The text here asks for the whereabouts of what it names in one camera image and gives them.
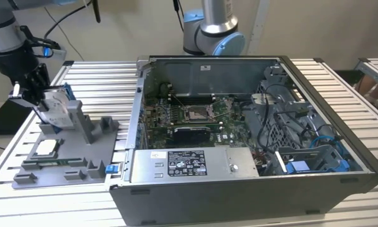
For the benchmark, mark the hard disk with blue carrier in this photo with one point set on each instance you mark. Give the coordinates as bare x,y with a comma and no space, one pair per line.
55,106

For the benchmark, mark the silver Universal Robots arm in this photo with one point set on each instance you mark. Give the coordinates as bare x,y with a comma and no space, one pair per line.
0,30

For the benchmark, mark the grey metal disk bay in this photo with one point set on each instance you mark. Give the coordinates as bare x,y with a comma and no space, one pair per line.
321,151

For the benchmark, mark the grey box with blue plug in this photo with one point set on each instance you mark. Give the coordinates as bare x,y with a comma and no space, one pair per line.
58,53

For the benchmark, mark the black flat mat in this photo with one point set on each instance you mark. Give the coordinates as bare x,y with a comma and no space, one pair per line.
3,120

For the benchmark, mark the black antenna rod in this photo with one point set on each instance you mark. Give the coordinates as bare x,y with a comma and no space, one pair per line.
96,11

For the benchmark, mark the silver CPU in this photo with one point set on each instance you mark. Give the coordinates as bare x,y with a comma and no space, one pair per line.
47,147

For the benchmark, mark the grey parts rack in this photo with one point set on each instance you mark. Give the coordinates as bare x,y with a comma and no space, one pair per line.
72,153

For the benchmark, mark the blue case latch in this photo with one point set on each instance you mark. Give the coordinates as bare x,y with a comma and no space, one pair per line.
111,169

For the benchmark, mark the thin metal locking lever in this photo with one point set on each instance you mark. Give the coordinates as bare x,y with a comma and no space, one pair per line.
180,100

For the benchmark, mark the grey power supply unit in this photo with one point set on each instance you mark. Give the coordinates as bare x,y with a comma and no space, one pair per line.
146,165

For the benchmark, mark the CPU socket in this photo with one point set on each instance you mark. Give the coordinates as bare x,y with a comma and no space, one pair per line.
198,114

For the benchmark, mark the black graphics card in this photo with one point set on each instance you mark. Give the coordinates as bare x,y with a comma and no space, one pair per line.
191,137

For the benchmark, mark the green Dell motherboard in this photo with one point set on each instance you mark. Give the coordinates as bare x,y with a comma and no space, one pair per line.
233,132

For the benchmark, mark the black open PC case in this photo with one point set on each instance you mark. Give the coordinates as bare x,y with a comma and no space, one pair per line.
224,201

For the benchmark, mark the grey metal drive cage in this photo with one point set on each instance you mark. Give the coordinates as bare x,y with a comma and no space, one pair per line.
287,132

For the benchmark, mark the blue plastic carrier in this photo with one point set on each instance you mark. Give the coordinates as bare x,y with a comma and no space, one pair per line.
297,166

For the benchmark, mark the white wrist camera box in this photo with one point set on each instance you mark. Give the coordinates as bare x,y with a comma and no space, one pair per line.
19,100

